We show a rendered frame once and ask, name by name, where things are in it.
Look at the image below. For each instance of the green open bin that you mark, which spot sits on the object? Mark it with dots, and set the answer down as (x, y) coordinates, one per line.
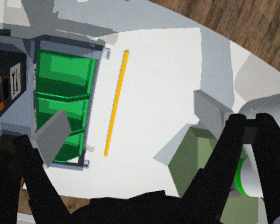
(72, 148)
(63, 77)
(75, 108)

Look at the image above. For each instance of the yellow rail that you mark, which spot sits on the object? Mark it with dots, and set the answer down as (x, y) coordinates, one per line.
(116, 100)

